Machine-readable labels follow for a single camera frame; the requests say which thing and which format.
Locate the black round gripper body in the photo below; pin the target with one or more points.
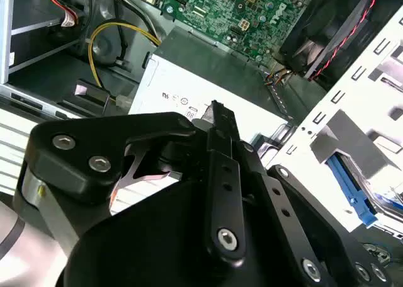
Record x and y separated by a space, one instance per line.
141 252

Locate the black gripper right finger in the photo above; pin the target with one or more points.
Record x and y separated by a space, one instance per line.
296 236

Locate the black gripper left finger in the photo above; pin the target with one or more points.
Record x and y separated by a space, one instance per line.
78 136

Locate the hard disk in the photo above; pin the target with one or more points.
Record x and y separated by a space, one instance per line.
349 186

